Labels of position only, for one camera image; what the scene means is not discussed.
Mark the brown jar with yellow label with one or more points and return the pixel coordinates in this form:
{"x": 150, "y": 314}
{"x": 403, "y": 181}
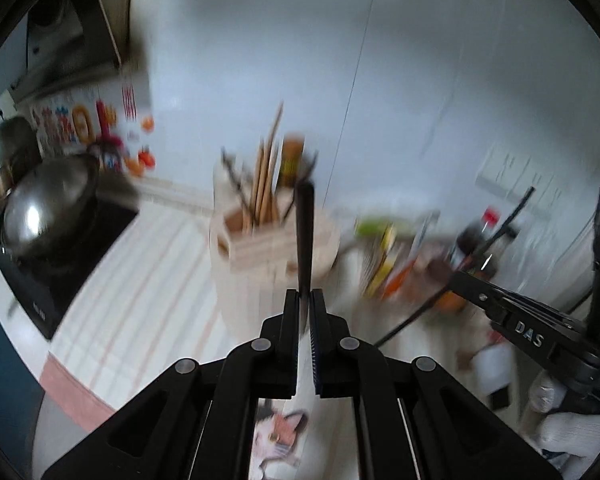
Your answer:
{"x": 292, "y": 160}

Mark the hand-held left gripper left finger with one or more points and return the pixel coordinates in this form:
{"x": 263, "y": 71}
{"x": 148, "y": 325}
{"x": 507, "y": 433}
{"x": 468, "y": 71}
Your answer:
{"x": 287, "y": 350}

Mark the white bottle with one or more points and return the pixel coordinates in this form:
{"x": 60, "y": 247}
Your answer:
{"x": 495, "y": 370}

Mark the person's right hand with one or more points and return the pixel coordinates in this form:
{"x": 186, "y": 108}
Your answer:
{"x": 570, "y": 430}

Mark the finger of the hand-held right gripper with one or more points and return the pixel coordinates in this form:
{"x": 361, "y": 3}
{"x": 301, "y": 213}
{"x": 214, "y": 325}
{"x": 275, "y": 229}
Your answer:
{"x": 472, "y": 292}
{"x": 535, "y": 307}

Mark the striped cat print mat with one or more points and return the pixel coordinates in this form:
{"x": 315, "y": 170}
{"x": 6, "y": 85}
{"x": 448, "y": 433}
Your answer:
{"x": 145, "y": 280}

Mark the black chopstick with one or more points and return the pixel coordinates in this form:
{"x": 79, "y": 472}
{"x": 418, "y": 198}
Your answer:
{"x": 305, "y": 170}
{"x": 524, "y": 199}
{"x": 232, "y": 175}
{"x": 305, "y": 240}

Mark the colourful wall stickers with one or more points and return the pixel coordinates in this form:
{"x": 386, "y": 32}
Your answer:
{"x": 105, "y": 125}

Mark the cream utensil holder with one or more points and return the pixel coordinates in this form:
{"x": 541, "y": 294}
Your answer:
{"x": 260, "y": 270}

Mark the range hood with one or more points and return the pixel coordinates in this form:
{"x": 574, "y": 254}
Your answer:
{"x": 55, "y": 30}

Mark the steel pot with lid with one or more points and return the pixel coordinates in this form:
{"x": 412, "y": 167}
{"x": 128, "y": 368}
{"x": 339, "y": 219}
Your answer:
{"x": 5, "y": 152}

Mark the steel wok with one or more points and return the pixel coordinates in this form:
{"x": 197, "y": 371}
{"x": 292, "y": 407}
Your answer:
{"x": 45, "y": 205}

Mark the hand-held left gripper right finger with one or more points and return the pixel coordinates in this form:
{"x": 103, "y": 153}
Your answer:
{"x": 319, "y": 355}

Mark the dark sauce bottle red cap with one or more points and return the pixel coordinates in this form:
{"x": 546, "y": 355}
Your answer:
{"x": 472, "y": 245}

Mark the black stove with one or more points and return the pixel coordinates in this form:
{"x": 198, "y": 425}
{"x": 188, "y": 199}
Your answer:
{"x": 75, "y": 265}

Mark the white wall socket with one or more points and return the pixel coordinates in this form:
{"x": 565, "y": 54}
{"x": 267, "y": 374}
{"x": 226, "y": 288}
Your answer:
{"x": 517, "y": 175}

